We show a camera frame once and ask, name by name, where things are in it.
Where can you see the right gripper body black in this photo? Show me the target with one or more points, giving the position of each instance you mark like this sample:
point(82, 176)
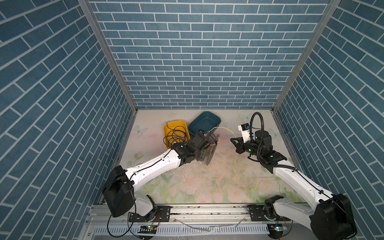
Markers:
point(249, 147)

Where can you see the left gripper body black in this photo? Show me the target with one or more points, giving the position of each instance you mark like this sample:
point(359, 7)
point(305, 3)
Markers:
point(201, 155)

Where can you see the grey cable spool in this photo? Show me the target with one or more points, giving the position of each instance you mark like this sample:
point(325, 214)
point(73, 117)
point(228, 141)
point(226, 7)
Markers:
point(211, 150)

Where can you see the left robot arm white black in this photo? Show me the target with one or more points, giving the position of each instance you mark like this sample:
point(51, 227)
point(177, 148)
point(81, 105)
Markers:
point(121, 184)

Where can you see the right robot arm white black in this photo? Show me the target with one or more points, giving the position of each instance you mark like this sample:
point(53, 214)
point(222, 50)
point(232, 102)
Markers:
point(328, 216)

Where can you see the teal plastic bin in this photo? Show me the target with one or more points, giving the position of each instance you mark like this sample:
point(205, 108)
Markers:
point(204, 122)

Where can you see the yellow plastic bin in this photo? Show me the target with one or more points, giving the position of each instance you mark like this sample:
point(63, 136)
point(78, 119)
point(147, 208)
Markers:
point(175, 132)

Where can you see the right green circuit board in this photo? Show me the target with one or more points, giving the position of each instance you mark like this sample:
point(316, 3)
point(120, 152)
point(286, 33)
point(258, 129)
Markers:
point(278, 228)

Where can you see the green circuit board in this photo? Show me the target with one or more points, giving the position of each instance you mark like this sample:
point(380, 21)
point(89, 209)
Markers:
point(278, 228)
point(152, 230)

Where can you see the left green circuit board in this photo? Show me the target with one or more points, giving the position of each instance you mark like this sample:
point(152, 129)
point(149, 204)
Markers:
point(152, 230)

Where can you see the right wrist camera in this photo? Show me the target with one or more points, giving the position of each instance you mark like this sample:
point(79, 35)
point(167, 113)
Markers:
point(245, 131)

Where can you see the white slotted cable duct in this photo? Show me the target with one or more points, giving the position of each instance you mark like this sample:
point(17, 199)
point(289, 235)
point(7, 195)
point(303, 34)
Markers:
point(167, 230)

